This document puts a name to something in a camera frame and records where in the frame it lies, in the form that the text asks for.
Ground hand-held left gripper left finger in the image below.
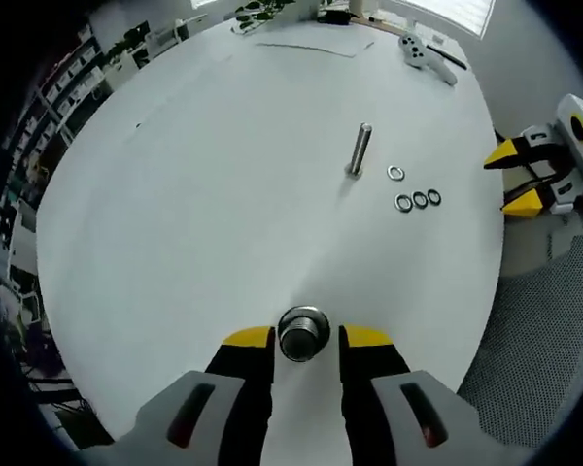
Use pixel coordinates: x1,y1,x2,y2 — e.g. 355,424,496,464
80,325,277,466

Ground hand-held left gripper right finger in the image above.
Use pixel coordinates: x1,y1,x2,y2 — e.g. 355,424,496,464
338,323,511,466

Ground large steel threaded stud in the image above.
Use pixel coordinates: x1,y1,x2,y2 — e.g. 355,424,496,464
276,304,331,363

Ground large steel washer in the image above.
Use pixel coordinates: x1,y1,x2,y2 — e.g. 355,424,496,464
277,304,331,349

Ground small steel threaded stud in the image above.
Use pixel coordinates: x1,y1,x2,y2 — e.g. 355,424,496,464
344,121,373,179

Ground white game controller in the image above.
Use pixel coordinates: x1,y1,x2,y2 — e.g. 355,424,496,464
397,32,458,87

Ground grey mesh office chair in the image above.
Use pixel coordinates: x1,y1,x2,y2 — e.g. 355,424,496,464
459,213,583,448

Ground white paper sheet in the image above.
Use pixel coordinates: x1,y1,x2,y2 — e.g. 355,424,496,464
254,39,376,59

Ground small black pouch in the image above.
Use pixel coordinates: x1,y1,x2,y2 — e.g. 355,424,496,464
320,9,355,25

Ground green potted plant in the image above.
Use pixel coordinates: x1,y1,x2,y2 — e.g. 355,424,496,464
230,0,322,34

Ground shelf unit with white bins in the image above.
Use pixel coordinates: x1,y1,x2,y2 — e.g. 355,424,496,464
0,18,111,205

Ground white cabinet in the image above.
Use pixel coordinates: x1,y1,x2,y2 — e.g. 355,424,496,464
109,14,210,74

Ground small dark potted plant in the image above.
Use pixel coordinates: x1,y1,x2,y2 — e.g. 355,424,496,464
109,23,152,64

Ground tangled black cables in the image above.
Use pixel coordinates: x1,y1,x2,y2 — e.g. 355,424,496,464
0,285,93,428

